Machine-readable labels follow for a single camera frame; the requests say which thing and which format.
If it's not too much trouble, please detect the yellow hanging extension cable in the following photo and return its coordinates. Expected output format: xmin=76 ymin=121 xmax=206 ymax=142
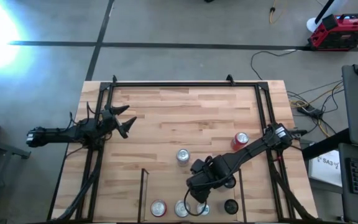
xmin=268 ymin=0 xmax=290 ymax=26

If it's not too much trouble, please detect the white can red print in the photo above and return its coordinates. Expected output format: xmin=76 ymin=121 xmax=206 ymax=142
xmin=174 ymin=200 xmax=190 ymax=218

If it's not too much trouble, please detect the black aluminium table frame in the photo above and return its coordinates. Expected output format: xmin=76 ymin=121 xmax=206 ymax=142
xmin=73 ymin=80 xmax=291 ymax=222

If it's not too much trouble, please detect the black cable conduit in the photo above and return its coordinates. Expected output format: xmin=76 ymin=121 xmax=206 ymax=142
xmin=267 ymin=149 xmax=315 ymax=222
xmin=56 ymin=149 xmax=105 ymax=222

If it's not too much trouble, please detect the white black tower fan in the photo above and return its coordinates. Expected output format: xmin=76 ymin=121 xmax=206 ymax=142
xmin=305 ymin=0 xmax=349 ymax=34

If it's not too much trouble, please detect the red beverage can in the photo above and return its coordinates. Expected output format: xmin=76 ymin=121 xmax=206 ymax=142
xmin=150 ymin=199 xmax=168 ymax=218

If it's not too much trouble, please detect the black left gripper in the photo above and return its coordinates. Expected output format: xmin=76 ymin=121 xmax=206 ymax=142
xmin=99 ymin=105 xmax=138 ymax=139

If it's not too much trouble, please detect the black floor cable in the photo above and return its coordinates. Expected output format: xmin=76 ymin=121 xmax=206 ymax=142
xmin=249 ymin=49 xmax=298 ymax=81

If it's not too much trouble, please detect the dark metal stand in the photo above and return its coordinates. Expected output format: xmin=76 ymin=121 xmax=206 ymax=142
xmin=0 ymin=133 xmax=32 ymax=224

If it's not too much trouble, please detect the pale silver-lidded beverage can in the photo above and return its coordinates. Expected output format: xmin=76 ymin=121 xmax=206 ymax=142
xmin=196 ymin=202 xmax=211 ymax=217

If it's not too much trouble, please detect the white paper sign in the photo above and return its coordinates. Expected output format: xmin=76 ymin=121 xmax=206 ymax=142
xmin=308 ymin=149 xmax=343 ymax=187

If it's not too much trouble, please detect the pale black-lidded beverage can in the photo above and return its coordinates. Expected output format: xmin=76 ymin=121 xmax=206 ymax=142
xmin=223 ymin=198 xmax=240 ymax=215

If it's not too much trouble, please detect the red black toolbox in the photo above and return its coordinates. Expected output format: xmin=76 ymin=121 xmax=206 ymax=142
xmin=306 ymin=12 xmax=358 ymax=52

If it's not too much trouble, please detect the dark desk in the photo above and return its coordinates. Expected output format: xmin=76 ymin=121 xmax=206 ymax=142
xmin=337 ymin=142 xmax=358 ymax=224

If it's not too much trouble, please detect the thin yellow floor cable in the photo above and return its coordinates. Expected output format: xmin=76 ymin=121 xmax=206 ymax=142
xmin=289 ymin=81 xmax=344 ymax=138

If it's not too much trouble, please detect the black power strip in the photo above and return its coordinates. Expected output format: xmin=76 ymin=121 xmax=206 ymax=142
xmin=301 ymin=105 xmax=324 ymax=118

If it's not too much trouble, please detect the blue silver energy drink can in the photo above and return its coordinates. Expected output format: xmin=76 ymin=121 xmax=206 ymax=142
xmin=176 ymin=148 xmax=191 ymax=168

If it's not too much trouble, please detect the black metal bar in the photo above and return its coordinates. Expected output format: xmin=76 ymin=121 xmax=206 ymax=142
xmin=301 ymin=128 xmax=351 ymax=160

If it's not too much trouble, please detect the orange-red Fanta can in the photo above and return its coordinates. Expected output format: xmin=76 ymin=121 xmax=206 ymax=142
xmin=230 ymin=131 xmax=250 ymax=152

